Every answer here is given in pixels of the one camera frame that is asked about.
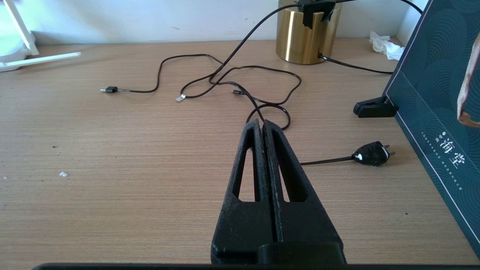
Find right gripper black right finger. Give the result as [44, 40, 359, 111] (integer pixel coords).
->
[262, 119, 342, 244]

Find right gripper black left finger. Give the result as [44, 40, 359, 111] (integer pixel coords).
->
[211, 119, 277, 263]

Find white router with antennas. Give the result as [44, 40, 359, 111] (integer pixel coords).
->
[0, 0, 81, 72]

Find black clip stand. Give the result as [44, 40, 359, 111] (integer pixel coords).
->
[353, 96, 398, 119]

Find brass desk lamp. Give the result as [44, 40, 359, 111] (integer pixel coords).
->
[276, 0, 342, 65]

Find crumpled white tissue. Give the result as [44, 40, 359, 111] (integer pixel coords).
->
[369, 31, 405, 61]

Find black clip on lamp base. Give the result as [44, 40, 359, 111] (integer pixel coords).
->
[298, 0, 336, 30]

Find black lamp power cable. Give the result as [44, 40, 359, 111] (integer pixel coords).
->
[208, 0, 423, 167]

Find black cable with silver tip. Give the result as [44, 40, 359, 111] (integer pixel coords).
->
[175, 65, 302, 105]

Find black USB cable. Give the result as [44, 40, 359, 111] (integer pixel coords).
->
[100, 54, 263, 122]

